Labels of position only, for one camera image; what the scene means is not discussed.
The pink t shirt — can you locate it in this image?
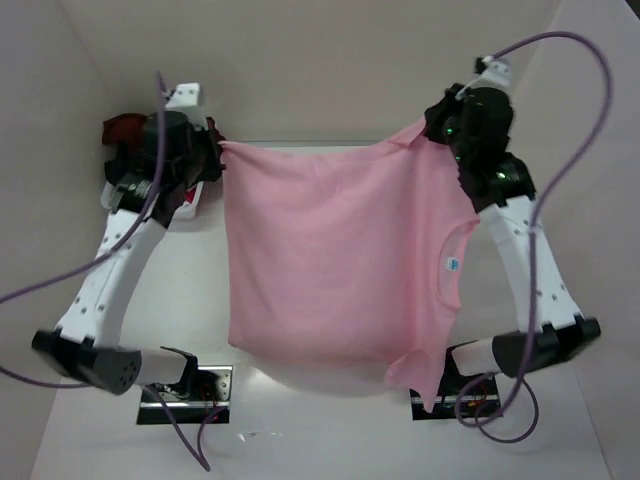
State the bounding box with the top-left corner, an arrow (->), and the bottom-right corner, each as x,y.
222,120 -> 478,410

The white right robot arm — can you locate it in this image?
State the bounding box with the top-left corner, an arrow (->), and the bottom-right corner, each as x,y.
425,56 -> 601,378

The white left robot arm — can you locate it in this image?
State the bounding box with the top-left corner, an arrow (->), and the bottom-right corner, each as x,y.
31,82 -> 224,395

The white plastic laundry basket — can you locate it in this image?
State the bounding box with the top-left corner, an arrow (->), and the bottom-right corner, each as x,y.
100,182 -> 204,220

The dark red t shirt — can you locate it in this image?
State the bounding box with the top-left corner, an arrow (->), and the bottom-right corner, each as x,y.
101,113 -> 147,149

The aluminium rail at table edge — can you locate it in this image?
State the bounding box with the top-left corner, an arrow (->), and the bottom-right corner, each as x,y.
245,140 -> 381,150

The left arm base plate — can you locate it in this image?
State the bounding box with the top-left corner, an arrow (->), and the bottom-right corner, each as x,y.
136,365 -> 233,426

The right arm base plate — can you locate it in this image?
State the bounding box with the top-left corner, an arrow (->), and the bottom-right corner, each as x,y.
410,375 -> 501,421

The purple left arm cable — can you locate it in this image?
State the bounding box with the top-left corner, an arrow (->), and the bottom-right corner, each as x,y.
0,69 -> 231,472

